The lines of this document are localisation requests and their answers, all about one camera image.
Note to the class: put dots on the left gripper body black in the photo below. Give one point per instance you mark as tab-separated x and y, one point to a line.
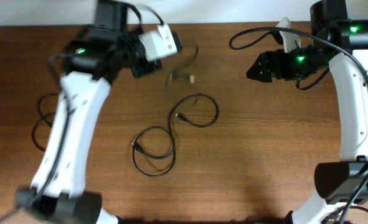
141	66

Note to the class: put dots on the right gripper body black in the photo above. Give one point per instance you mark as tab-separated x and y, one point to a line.
277	66

